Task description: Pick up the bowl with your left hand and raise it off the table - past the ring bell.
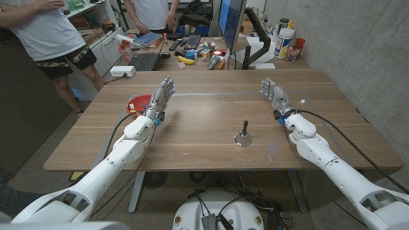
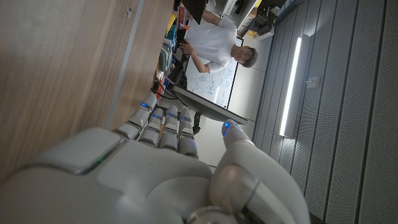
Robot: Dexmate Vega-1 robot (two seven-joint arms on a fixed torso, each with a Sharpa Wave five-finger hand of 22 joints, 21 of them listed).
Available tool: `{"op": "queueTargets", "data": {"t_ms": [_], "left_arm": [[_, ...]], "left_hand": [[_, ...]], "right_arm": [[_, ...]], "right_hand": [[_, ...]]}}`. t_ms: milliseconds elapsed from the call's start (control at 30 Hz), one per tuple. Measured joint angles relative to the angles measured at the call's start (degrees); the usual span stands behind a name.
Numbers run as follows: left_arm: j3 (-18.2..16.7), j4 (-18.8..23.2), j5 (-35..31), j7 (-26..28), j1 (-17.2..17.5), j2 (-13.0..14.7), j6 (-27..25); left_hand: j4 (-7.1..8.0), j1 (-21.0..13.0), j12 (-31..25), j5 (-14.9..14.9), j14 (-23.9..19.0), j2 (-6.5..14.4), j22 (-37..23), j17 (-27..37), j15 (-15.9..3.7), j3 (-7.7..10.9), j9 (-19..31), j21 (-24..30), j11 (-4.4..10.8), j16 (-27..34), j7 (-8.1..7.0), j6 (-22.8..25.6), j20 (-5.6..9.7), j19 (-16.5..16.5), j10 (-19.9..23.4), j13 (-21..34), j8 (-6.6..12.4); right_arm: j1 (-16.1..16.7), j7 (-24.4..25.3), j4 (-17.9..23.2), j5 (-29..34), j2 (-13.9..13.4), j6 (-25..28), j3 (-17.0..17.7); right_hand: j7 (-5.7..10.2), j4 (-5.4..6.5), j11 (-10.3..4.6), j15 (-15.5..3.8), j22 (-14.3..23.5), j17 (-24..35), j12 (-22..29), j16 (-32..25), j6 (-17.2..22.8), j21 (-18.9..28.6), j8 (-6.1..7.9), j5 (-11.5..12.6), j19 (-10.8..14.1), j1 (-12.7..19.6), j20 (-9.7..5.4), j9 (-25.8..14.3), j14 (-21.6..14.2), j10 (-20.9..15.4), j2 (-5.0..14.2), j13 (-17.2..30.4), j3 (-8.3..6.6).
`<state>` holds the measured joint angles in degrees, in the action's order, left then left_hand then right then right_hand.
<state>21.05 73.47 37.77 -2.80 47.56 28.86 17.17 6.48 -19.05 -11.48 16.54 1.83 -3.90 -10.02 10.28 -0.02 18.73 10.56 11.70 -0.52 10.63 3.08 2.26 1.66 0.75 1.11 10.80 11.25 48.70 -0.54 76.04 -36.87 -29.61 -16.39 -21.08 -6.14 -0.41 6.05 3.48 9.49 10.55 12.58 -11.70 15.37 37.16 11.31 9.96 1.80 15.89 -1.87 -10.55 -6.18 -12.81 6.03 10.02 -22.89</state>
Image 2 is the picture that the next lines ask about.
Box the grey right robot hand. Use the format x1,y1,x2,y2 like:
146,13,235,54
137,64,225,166
0,93,312,224

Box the black computer monitor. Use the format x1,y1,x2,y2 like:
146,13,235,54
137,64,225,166
172,86,249,126

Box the grey tape strip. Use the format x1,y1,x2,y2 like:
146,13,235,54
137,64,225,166
104,0,146,130

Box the whiteboard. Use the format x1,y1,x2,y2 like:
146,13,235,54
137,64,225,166
185,37,244,110

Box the person in light t-shirt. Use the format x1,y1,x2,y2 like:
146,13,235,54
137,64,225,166
178,11,259,75

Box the long ceiling light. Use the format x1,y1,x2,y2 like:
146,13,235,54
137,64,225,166
279,33,310,138

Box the black keyboard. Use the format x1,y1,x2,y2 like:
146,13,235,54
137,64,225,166
180,0,208,25

